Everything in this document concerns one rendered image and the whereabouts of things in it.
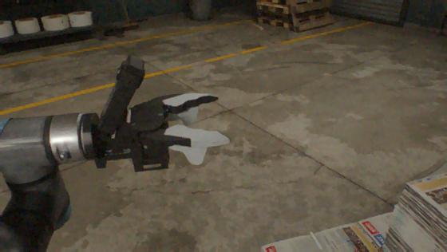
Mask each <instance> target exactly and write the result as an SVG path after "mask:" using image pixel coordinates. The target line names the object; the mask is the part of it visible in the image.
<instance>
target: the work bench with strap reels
mask: <svg viewBox="0 0 447 252"><path fill-rule="evenodd" d="M85 2H86V4H85V6H86V9H87V12H73V13H71V14H67V15H64V14H56V15H49V16H45V17H43V18H42V22H43V26H39V24H38V20H37V19H36V18H26V19H20V20H17V21H15V24H16V26H17V29H18V30H13V27H12V25H11V22H0V45H1V44H7V43H12V42H17V41H27V40H33V39H38V38H42V37H48V36H53V35H59V34H64V33H74V32H79V31H85V30H90V31H91V34H96V33H94V30H95V29H101V39H100V40H102V41H104V40H107V39H105V34H104V30H103V25H102V24H103V21H102V17H101V10H100V7H99V1H98V0H95V3H96V11H97V17H98V21H99V23H98V22H94V21H93V12H91V11H90V7H89V1H88V0H85Z"/></svg>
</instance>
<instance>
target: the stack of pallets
mask: <svg viewBox="0 0 447 252"><path fill-rule="evenodd" d="M307 3H308V2H299V3H296V4H297V6H298V5H302V4H307ZM264 5H266V6H264ZM290 6H291V4H290V0H259V1H257V16H258V18H259V21H258V23H264V22H270V24H269V26H280V25H283V28H284V29H291V28H293V25H291V24H292V22H293V21H292V18H291V17H292V14H291V8H290ZM265 13H266V14H265Z"/></svg>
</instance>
